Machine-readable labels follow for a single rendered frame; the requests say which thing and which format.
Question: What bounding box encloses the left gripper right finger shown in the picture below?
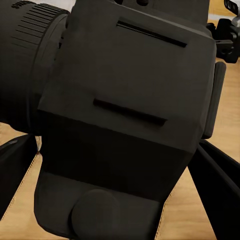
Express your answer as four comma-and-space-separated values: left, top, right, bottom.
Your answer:
187, 138, 240, 240

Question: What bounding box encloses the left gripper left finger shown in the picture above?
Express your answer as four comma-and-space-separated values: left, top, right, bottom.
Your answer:
0, 133, 38, 220

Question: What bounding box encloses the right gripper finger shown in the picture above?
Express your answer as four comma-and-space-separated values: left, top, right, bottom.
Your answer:
206, 22, 216, 39
215, 28, 237, 60

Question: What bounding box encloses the digital camera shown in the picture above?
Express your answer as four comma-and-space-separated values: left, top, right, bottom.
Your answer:
0, 0, 227, 240

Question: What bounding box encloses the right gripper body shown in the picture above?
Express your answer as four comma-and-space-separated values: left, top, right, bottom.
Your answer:
214, 18, 240, 64

